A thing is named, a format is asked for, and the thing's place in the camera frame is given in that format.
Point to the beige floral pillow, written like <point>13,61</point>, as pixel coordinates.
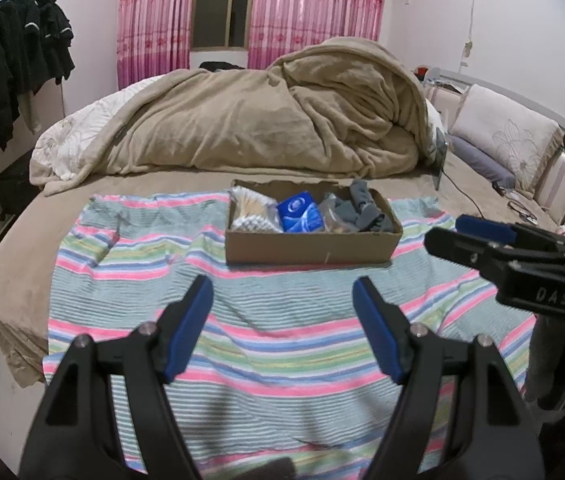
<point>507,135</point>

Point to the dark tablet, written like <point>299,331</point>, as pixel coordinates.
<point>440,160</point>

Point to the brown cardboard box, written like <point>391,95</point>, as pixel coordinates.
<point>312,250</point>

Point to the white floral quilt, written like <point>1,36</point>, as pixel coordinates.
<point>72,130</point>

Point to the beige bed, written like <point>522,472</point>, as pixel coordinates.
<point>17,260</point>

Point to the grey pillow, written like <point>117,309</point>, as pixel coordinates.
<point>482,162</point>

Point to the clear plastic swab pack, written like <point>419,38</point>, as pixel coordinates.
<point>335,212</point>

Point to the bag of wooden cotton swabs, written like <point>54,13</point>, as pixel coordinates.
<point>250,207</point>

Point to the dark window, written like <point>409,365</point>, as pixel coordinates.
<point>222,5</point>

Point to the striped pastel blanket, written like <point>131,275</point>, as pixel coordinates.
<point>262,310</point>

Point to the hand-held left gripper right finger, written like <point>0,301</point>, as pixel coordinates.
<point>380,330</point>

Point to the blue foil packet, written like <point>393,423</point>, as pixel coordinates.
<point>300,215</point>

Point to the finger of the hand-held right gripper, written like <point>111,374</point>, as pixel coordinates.
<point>462,255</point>
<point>485,227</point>

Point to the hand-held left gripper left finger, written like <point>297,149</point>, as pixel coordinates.
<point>190,330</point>

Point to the beige fleece duvet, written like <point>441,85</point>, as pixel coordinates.
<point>262,125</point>

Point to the eyeglasses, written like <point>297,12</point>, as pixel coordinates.
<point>520,207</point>

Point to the black bag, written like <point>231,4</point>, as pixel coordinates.
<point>12,185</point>

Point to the pink curtain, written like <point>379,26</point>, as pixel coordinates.
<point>312,5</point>
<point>155,15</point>

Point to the padded bed headboard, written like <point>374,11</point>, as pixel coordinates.
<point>512,92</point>

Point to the black hanging clothes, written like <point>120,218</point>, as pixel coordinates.
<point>7,60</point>

